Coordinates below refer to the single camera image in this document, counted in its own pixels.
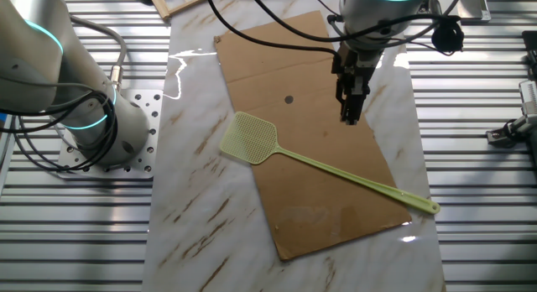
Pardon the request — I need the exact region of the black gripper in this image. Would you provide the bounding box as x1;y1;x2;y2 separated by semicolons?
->
335;40;385;126

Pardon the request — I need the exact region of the yellow-green plastic flyswatter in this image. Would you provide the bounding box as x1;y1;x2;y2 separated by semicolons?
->
219;111;441;216

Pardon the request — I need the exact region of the brown cardboard sheet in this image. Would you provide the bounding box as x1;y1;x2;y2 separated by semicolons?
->
213;10;413;263

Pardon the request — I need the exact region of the grey metal plate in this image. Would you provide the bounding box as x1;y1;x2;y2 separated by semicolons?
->
455;0;492;23

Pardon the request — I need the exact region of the black device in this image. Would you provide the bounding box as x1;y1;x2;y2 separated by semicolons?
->
522;30;537;81

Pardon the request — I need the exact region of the white marble board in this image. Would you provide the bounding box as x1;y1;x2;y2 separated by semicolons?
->
141;0;446;292

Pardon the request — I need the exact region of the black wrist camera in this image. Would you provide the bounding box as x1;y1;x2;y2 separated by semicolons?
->
331;43;352;75

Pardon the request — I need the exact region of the black cable with coil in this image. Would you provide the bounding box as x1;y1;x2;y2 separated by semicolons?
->
247;0;466;57

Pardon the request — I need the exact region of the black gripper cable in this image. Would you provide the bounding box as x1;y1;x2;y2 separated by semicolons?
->
203;0;340;58

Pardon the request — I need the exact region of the silver vented camera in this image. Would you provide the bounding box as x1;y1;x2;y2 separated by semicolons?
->
519;80;537;117

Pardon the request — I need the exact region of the small wooden window frame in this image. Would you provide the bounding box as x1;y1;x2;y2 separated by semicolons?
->
145;0;212;20

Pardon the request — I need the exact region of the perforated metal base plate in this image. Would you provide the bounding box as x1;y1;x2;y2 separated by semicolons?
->
56;89;164;180

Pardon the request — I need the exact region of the thick grey hose cable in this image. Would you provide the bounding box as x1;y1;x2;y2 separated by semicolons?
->
69;14;129;94

